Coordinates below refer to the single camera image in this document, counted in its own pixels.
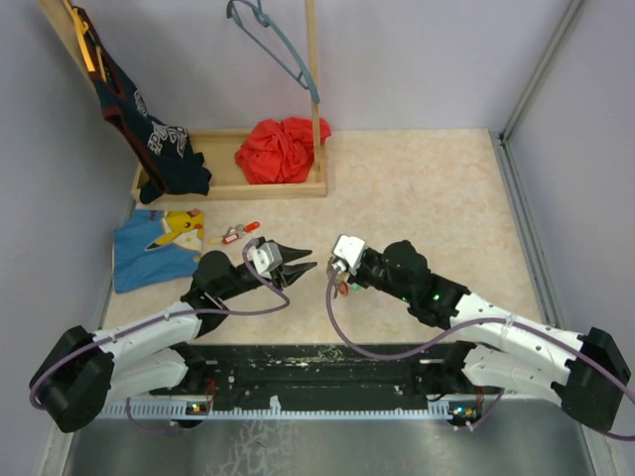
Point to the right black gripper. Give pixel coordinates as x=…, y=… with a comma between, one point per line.
x=358, y=277

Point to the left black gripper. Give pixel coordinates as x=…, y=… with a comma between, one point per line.
x=288, y=274

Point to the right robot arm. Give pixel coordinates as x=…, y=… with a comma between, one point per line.
x=584, y=374

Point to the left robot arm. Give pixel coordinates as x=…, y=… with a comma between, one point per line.
x=85, y=371

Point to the red crumpled cloth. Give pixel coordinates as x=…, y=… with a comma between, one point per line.
x=278, y=152

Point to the wooden rack tray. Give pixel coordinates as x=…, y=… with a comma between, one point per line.
x=228, y=182

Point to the blue pikachu shirt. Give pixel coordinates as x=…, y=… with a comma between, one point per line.
x=155, y=246

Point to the dark navy jersey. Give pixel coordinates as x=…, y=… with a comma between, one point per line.
x=164, y=152

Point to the yellow clothes hanger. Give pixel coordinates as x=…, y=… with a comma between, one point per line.
x=89, y=47

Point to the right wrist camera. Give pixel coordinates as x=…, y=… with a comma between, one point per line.
x=347, y=253

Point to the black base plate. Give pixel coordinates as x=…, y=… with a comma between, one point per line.
x=333, y=379

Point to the aluminium frame rail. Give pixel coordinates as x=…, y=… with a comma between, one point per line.
x=569, y=164

